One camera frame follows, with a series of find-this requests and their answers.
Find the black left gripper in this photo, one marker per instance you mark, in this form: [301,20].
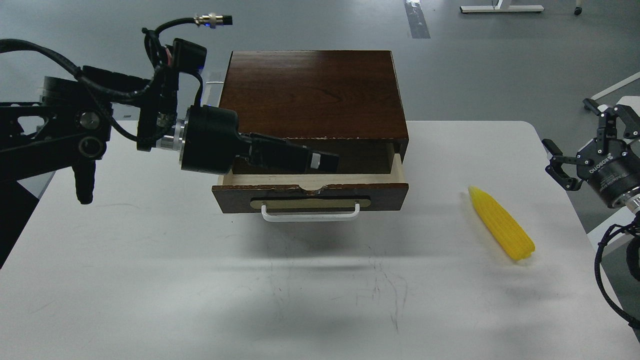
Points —
[212,142]

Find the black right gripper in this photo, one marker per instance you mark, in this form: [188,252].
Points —
[613,173]

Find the dark wooden drawer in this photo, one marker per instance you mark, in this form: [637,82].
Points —
[312,193]

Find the white drawer handle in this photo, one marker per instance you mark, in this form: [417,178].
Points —
[311,218]

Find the yellow corn cob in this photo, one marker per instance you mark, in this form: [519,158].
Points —
[504,228]

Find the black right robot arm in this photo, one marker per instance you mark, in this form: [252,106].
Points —
[630,256]

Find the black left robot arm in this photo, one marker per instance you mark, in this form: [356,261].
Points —
[72,122]

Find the dark wooden drawer cabinet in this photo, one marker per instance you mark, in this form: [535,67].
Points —
[339,101]

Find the white table leg base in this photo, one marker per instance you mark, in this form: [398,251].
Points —
[502,6]

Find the grey floor tape strip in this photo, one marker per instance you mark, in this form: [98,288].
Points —
[416,20]

